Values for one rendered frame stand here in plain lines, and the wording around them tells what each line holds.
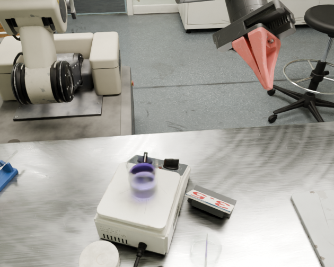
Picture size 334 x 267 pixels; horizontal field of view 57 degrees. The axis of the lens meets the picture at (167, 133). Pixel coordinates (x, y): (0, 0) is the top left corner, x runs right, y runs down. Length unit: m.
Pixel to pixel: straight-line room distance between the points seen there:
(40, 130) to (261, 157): 1.01
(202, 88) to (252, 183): 1.65
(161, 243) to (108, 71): 1.09
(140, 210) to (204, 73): 2.01
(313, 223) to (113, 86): 1.15
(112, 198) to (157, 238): 0.10
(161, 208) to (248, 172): 0.26
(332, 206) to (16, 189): 0.64
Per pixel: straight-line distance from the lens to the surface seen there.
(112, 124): 1.42
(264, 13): 0.45
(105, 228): 0.56
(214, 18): 3.04
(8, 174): 0.75
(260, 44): 0.44
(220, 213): 0.61
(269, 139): 0.80
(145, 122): 1.97
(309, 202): 0.69
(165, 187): 0.55
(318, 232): 0.65
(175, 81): 2.35
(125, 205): 0.53
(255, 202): 0.66
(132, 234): 0.54
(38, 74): 1.30
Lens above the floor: 1.27
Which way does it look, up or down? 42 degrees down
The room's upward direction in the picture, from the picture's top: straight up
